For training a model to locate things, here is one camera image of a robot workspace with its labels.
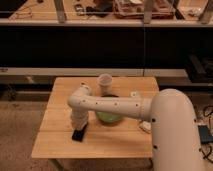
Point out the blue foot pedal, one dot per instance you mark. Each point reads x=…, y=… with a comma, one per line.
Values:
x=205, y=134

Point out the wooden table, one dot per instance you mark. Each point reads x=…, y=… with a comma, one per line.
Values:
x=53, y=141

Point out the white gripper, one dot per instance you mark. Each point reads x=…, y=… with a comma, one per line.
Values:
x=79, y=120

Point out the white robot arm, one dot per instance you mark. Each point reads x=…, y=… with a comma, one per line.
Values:
x=176, y=143

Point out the green bowl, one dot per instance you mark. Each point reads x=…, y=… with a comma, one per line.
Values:
x=108, y=118

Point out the basket of items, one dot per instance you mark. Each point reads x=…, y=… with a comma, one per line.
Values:
x=162, y=9

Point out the black rectangular eraser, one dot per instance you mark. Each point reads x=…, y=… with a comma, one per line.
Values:
x=78, y=135

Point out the white small box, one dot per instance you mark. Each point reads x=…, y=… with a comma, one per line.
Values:
x=145, y=126

